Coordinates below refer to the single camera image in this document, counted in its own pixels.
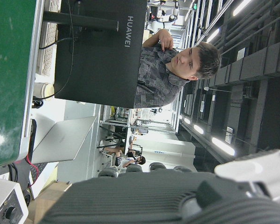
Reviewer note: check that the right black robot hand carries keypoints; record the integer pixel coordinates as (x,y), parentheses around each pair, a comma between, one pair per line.
(142,198)

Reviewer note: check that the seated person in black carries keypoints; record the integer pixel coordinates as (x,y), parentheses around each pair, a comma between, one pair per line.
(130,161)

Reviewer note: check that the white partition panel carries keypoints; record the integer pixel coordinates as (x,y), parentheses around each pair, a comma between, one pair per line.
(168,144)

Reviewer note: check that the ceiling light strip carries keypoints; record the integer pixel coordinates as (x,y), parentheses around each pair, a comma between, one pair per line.
(241,7)
(212,35)
(198,128)

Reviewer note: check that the tan wooden board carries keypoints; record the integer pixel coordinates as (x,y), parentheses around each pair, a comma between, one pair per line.
(49,200)

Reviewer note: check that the silver laptop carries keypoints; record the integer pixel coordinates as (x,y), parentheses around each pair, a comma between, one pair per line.
(65,140)

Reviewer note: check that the person in grey patterned shirt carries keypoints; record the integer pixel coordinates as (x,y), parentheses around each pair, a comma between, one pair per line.
(154,77)

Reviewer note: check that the black Huawei monitor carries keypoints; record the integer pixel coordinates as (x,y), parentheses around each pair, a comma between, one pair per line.
(95,70)

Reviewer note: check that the white conveyor control box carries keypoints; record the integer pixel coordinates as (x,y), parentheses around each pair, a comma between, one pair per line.
(4,193)

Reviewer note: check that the white paper cup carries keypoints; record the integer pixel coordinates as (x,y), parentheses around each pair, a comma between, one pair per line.
(43,91)

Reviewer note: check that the white keyboard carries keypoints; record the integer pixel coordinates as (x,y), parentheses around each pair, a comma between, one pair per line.
(47,53)

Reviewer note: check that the black monitor stand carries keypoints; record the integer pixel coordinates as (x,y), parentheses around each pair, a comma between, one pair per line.
(84,22)

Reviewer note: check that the green exit sign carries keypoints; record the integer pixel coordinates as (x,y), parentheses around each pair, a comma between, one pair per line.
(195,6)

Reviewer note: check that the green conveyor belt aluminium frame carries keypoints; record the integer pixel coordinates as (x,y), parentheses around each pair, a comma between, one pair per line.
(9,70)

